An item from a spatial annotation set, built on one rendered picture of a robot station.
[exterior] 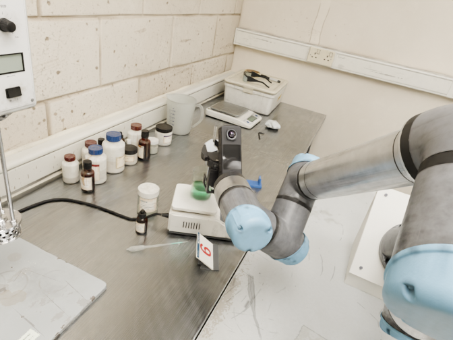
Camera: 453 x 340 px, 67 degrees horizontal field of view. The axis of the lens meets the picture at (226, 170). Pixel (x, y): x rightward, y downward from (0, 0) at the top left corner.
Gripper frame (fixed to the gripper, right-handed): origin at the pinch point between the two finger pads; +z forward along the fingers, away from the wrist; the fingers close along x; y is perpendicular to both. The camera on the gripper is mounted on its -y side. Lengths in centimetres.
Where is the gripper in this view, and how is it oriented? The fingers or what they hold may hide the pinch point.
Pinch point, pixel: (214, 140)
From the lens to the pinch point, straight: 87.0
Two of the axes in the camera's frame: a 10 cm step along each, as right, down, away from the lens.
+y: -1.6, 8.7, 4.6
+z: -2.3, -4.9, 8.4
